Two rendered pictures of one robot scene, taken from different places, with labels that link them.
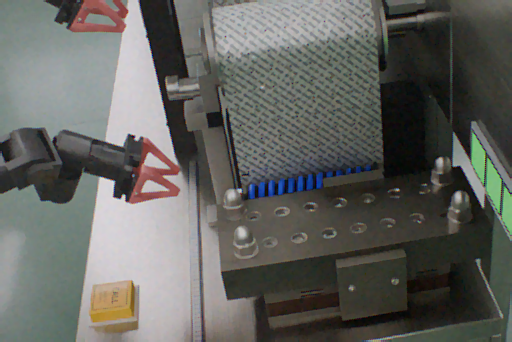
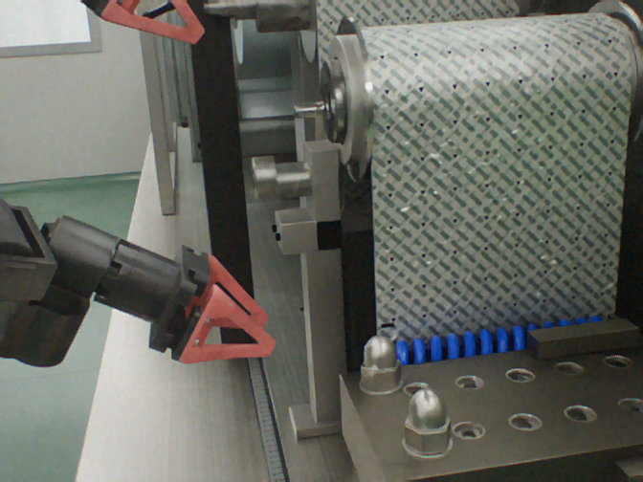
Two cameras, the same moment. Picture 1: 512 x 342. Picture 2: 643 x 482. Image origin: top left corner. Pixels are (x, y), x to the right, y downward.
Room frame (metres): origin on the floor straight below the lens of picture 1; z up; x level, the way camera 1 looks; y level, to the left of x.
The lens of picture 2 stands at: (0.39, 0.19, 1.34)
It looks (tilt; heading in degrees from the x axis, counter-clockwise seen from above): 18 degrees down; 351
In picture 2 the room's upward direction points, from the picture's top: 3 degrees counter-clockwise
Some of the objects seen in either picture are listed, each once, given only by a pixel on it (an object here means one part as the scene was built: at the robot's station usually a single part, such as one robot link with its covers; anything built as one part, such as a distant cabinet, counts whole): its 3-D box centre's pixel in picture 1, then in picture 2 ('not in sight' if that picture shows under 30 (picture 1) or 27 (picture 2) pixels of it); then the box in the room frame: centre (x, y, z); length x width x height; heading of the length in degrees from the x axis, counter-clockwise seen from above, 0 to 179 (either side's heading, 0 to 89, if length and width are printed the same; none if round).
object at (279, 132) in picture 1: (308, 133); (499, 251); (1.01, -0.08, 1.11); 0.23 x 0.01 x 0.18; 90
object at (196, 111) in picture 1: (209, 147); (309, 294); (1.11, 0.09, 1.05); 0.06 x 0.05 x 0.31; 90
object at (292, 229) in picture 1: (350, 230); (598, 418); (0.90, -0.12, 1.00); 0.40 x 0.16 x 0.06; 90
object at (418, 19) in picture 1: (399, 21); not in sight; (1.08, -0.24, 1.25); 0.07 x 0.04 x 0.04; 90
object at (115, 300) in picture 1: (112, 301); not in sight; (0.91, 0.28, 0.91); 0.07 x 0.07 x 0.02; 0
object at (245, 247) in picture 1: (244, 239); (427, 418); (0.85, 0.04, 1.05); 0.04 x 0.04 x 0.04
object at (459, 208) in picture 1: (460, 204); not in sight; (0.85, -0.28, 1.05); 0.04 x 0.04 x 0.04
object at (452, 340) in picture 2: (313, 184); (505, 345); (0.99, -0.07, 1.03); 0.21 x 0.04 x 0.03; 90
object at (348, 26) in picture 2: (217, 49); (351, 99); (1.08, 0.04, 1.25); 0.15 x 0.01 x 0.15; 0
